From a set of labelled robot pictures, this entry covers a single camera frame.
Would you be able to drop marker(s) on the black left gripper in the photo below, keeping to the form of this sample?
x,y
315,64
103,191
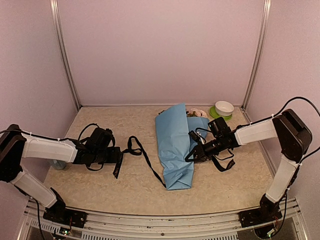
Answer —
x,y
116,151

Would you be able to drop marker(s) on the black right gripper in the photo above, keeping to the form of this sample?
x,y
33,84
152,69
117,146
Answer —
x,y
201,157

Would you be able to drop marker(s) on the blue wrapping paper sheet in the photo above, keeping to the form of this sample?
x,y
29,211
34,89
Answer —
x,y
174,143

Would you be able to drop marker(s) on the fake flower bunch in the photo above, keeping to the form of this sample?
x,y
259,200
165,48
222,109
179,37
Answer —
x,y
190,113

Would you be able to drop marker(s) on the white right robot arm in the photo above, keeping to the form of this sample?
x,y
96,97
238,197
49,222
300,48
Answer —
x,y
286,129

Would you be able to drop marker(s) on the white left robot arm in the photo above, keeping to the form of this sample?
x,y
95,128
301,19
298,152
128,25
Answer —
x,y
17,145

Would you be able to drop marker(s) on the white blue paper cup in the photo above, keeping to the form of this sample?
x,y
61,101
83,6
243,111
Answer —
x,y
57,164

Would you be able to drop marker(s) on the green plastic saucer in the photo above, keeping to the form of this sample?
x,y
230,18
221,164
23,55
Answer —
x,y
215,115

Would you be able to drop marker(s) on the white ceramic bowl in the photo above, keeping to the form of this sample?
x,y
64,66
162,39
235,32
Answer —
x,y
224,108

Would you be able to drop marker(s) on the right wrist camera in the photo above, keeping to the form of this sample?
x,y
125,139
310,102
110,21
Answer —
x,y
196,137

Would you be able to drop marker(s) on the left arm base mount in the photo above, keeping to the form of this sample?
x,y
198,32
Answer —
x,y
59,213

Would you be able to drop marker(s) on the aluminium table frame rail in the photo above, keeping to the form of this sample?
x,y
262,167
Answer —
x,y
112,226

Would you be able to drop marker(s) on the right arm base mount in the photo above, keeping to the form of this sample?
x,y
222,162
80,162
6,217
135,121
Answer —
x,y
267,211

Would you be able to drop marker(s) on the left corner metal post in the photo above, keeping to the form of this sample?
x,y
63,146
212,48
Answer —
x,y
54,5

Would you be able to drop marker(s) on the corner metal post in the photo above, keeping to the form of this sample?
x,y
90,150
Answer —
x,y
258,53
54,5

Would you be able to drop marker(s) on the right corner metal post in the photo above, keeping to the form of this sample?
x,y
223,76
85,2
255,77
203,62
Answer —
x,y
258,53

